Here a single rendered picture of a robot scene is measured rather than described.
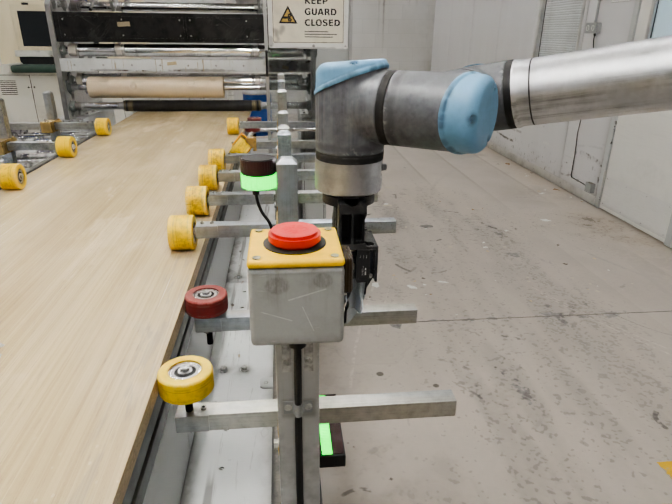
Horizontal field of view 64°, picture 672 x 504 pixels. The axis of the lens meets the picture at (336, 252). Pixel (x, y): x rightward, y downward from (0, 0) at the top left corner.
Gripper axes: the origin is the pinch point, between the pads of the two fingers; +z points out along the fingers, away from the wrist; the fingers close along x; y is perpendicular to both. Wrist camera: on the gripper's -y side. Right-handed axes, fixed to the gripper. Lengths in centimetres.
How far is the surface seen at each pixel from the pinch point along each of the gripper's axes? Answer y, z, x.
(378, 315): -19.7, 11.8, 9.2
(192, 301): -18.0, 6.4, -26.1
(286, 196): -15.4, -14.2, -8.3
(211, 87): -272, -8, -51
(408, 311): -19.7, 11.2, 15.2
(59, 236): -56, 7, -64
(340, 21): -269, -45, 27
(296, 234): 35.0, -26.2, -7.9
